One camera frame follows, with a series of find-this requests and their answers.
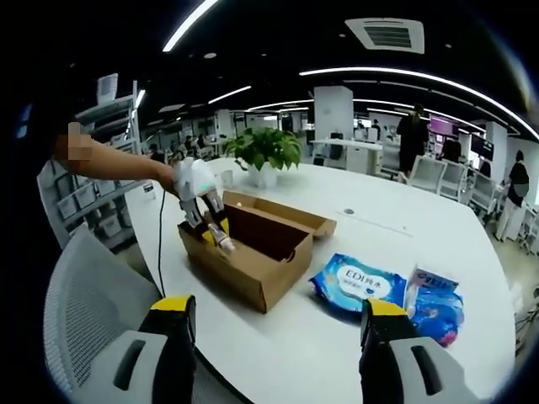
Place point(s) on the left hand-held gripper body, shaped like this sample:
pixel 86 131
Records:
pixel 195 179

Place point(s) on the grey storage shelf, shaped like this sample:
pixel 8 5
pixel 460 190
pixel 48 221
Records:
pixel 101 198

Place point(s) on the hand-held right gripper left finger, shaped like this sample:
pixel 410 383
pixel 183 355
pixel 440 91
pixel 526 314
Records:
pixel 168 362

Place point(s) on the purple display screen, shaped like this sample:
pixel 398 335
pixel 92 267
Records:
pixel 444 126

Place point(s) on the straight ceiling light strip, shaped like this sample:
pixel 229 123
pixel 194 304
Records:
pixel 189 25

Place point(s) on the blue wet wipes pack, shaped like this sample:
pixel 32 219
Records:
pixel 358 282

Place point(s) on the grey mesh office chair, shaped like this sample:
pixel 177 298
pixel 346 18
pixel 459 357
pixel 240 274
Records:
pixel 97 303

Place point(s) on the white plant pot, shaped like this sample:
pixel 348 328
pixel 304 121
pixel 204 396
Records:
pixel 263 177

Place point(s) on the group of white office chairs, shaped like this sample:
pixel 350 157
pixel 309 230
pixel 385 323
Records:
pixel 429 172

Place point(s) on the round table grommet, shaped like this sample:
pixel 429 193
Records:
pixel 348 211

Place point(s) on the brown cardboard shoe box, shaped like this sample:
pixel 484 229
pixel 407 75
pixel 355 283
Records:
pixel 236 273

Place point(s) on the clear plastic cup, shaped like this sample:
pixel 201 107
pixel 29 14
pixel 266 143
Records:
pixel 227 179

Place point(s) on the curved ceiling light strip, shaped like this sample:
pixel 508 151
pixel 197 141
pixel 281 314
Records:
pixel 421 76

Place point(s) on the blue floral soft packet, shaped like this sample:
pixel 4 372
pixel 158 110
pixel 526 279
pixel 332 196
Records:
pixel 438 307

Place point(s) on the green leafy plant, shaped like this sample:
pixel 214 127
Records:
pixel 265 147

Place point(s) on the ceiling air vent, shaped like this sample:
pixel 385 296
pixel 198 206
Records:
pixel 385 35

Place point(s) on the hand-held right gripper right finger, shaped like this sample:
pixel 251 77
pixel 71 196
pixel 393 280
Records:
pixel 383 362

